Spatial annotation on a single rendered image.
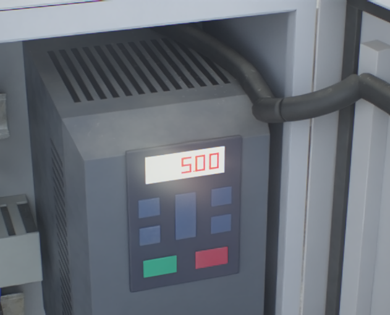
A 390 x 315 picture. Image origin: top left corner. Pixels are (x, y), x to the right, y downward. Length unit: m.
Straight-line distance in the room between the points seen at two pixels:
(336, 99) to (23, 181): 0.30
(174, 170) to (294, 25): 0.11
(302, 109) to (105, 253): 0.15
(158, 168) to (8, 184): 0.21
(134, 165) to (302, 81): 0.11
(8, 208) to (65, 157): 0.16
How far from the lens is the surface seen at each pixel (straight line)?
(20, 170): 0.77
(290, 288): 0.67
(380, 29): 0.58
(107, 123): 0.61
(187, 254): 0.63
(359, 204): 0.61
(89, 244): 0.61
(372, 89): 0.56
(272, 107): 0.57
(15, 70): 0.74
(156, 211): 0.61
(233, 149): 0.61
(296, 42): 0.59
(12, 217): 0.75
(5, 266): 0.74
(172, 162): 0.60
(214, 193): 0.62
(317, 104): 0.56
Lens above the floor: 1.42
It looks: 27 degrees down
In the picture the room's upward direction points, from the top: straight up
